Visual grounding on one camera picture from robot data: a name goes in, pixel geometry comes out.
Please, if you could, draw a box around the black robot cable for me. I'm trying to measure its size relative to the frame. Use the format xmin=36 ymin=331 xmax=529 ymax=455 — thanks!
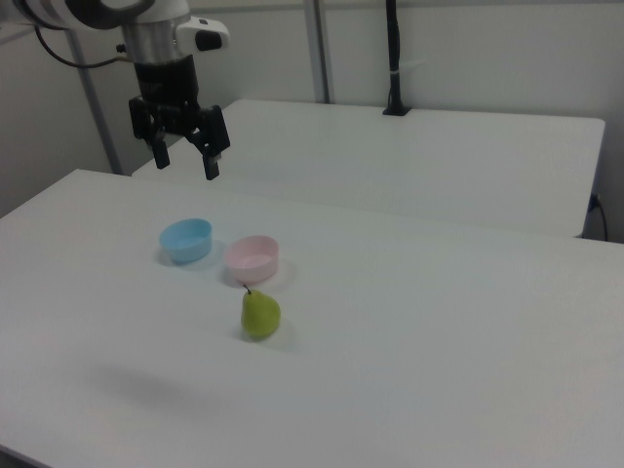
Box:
xmin=32 ymin=24 xmax=136 ymax=69

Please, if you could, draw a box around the black camera stand pole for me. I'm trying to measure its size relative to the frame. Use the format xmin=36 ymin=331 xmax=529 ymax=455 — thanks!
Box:
xmin=381 ymin=0 xmax=411 ymax=117

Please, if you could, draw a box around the pink plastic bowl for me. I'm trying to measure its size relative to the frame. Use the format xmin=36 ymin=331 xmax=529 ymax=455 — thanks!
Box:
xmin=223 ymin=234 xmax=281 ymax=283

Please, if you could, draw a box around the blue plastic bowl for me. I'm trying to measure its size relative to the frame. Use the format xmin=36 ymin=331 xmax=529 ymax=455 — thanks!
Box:
xmin=159 ymin=217 xmax=214 ymax=265

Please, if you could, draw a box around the grey metal frame post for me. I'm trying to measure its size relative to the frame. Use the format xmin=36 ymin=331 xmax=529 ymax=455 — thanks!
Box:
xmin=62 ymin=29 xmax=124 ymax=176
xmin=302 ymin=0 xmax=337 ymax=104

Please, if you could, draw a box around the white side table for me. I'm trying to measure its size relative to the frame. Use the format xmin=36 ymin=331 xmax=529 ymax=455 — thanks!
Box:
xmin=130 ymin=98 xmax=607 ymax=239

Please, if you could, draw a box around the black power cable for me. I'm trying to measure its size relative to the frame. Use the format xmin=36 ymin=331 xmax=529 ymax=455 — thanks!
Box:
xmin=589 ymin=193 xmax=610 ymax=242

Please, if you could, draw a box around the green pear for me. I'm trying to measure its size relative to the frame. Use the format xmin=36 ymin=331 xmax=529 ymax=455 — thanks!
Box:
xmin=240 ymin=284 xmax=283 ymax=341

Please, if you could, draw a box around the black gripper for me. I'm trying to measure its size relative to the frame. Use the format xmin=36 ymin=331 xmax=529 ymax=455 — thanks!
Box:
xmin=128 ymin=54 xmax=232 ymax=182

